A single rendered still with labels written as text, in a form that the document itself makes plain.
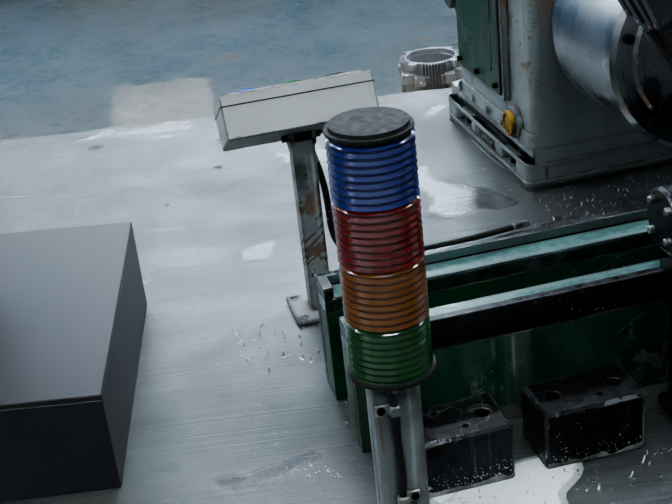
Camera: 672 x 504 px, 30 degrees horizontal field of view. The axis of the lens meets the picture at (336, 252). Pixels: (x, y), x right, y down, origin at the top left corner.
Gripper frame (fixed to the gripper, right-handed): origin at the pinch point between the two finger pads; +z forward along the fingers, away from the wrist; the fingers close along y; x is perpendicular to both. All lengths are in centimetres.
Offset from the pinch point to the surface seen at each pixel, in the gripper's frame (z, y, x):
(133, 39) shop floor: 83, 449, 77
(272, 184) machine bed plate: 10, 57, 44
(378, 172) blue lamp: -28, -39, 31
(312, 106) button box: -13.0, 14.9, 32.0
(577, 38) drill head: 5.1, 24.3, 2.2
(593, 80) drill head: 9.2, 21.1, 3.9
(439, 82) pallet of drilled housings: 95, 236, -2
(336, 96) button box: -12.1, 15.1, 29.3
